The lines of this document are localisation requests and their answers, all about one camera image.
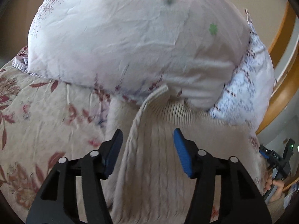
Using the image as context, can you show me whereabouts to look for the beige cable knit sweater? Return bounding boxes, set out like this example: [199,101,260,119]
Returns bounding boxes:
[102,86,266,223]

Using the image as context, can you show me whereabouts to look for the floral bed cover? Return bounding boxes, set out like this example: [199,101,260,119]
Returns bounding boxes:
[1,48,110,221]

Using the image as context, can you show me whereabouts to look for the white pillow blue floral print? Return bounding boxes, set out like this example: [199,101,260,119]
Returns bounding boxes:
[209,10,275,135]

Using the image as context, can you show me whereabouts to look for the wooden headboard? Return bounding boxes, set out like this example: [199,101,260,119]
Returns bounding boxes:
[256,2,298,134]

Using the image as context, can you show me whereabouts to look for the white floral pillow red sprigs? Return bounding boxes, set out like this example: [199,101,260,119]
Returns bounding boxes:
[28,0,250,109]

